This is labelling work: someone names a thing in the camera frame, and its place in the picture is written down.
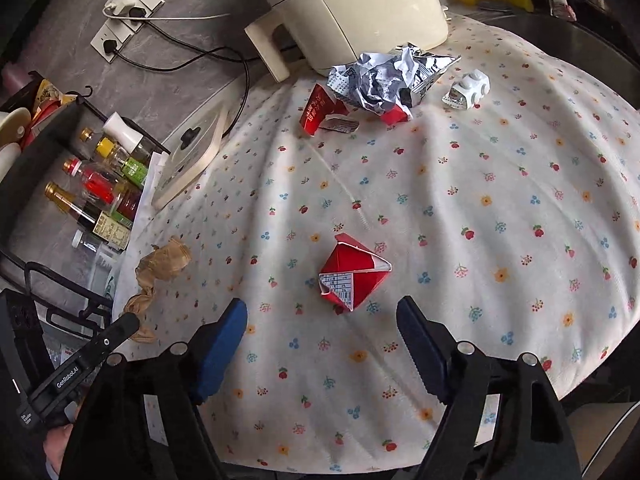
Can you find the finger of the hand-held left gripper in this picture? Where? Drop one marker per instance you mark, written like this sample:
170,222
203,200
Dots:
117,332

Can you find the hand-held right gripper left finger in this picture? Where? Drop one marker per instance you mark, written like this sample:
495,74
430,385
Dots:
220,355

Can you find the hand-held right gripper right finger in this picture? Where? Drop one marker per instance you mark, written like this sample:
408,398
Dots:
425,355

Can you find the brown paper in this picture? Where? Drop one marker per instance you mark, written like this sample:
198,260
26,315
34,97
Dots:
162,265

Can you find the small red carton piece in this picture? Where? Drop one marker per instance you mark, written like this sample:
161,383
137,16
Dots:
397,114

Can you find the silver wrapper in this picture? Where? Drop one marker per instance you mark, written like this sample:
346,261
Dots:
385,77

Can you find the person's left hand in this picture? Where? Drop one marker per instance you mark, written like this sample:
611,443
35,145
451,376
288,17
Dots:
56,447

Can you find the white cap clear bottle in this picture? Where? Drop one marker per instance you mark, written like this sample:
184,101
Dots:
92,242

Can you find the gold cap dark bottle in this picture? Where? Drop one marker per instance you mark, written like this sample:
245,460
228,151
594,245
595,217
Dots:
85,212

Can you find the floral white tablecloth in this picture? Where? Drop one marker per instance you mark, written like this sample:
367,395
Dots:
450,210

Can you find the red cap sauce bottle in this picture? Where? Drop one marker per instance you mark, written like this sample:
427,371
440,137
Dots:
100,182

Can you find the yellow cap sauce bottle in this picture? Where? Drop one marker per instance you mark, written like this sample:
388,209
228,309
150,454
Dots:
120,157

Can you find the white top shaker bottle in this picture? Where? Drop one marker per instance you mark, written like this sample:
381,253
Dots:
122,132

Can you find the snack packets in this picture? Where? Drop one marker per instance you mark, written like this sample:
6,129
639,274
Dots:
50,102

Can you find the small white toy car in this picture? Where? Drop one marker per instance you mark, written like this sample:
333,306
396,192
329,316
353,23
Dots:
467,90

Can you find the white charger plug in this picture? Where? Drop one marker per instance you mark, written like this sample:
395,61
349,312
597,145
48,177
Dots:
117,5

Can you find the steel sink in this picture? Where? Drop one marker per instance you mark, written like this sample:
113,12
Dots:
590,55

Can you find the cream air fryer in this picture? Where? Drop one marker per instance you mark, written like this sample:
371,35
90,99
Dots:
360,10

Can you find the white wall socket plate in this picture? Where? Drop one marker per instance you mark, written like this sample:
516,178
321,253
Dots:
140,2
112,40

